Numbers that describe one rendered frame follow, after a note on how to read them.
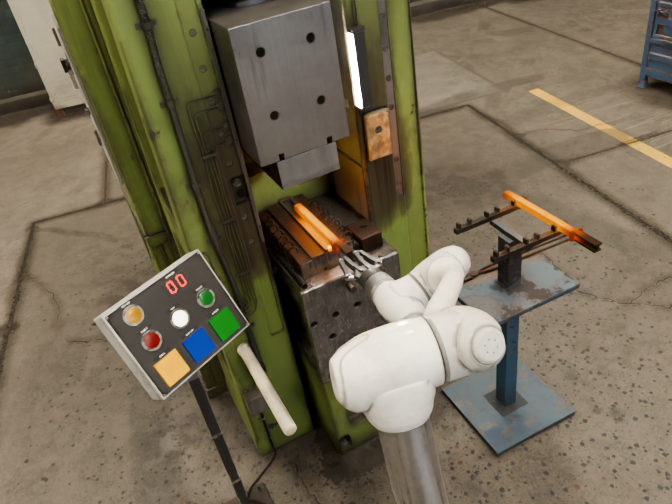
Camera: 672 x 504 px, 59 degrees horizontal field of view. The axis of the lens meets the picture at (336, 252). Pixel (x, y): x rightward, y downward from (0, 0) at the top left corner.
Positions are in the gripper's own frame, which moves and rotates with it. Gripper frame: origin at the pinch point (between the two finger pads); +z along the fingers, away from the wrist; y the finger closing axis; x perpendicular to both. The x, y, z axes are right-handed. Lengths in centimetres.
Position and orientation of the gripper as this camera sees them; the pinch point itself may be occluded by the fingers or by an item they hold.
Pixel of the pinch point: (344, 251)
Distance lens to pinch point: 190.6
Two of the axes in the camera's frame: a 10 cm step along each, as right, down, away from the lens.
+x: -1.4, -8.0, -5.8
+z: -4.5, -4.7, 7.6
